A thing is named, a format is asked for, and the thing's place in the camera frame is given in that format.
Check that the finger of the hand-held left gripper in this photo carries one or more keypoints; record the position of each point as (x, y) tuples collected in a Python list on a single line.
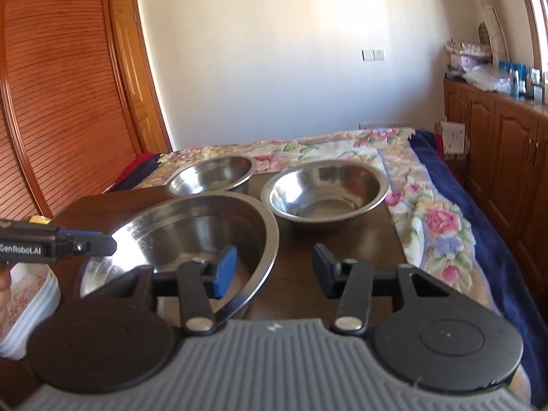
[(25, 227), (90, 246)]

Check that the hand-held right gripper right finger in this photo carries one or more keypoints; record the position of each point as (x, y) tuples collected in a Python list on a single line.
[(325, 272)]

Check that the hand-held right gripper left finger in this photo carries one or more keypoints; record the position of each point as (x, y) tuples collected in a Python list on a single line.
[(222, 274)]

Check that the floral square plate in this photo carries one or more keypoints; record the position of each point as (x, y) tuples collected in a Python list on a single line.
[(21, 295), (13, 351), (45, 314)]

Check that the large steel bowl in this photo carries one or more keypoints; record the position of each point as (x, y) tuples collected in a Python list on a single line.
[(171, 231)]

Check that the medium steel bowl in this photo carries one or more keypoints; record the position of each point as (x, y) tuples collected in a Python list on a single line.
[(325, 192)]

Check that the small steel bowl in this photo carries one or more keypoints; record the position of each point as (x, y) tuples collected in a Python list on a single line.
[(209, 175)]

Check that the person's left hand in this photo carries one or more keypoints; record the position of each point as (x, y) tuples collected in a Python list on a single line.
[(3, 278)]

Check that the yellow cloth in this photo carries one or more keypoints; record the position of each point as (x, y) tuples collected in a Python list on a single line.
[(40, 220)]

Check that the wooden louvred wardrobe door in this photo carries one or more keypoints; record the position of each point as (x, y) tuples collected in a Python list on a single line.
[(64, 94), (17, 180)]

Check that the red cloth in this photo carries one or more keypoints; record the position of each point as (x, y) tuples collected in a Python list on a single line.
[(137, 165)]

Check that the floral bed blanket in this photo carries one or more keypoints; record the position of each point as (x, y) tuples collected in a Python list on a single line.
[(428, 205)]

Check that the wooden room door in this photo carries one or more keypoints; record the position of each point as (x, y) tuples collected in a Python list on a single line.
[(137, 72)]

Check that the white paper card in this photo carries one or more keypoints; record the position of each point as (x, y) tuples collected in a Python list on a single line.
[(454, 137)]

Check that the wooden cabinet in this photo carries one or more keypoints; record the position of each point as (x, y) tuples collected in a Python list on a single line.
[(505, 145)]

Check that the clear plastic bag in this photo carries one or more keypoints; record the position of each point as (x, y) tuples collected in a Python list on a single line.
[(486, 79)]

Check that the pile of floral boxes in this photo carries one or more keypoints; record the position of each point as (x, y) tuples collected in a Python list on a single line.
[(466, 53)]

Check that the row of toiletry bottles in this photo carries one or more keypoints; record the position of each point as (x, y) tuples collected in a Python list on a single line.
[(524, 79)]

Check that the woven hand fan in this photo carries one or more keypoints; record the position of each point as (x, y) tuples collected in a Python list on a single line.
[(483, 34)]

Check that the patterned cream curtain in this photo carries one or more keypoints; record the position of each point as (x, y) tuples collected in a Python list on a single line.
[(488, 8)]

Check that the wooden framed window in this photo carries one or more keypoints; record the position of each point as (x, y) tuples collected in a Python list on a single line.
[(535, 8)]

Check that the white wall radiator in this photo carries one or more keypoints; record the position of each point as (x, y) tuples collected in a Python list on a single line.
[(381, 125)]

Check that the white wall switch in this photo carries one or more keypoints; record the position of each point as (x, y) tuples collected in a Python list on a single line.
[(368, 55)]

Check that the white wall socket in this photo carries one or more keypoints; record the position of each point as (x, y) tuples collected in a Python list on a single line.
[(379, 55)]

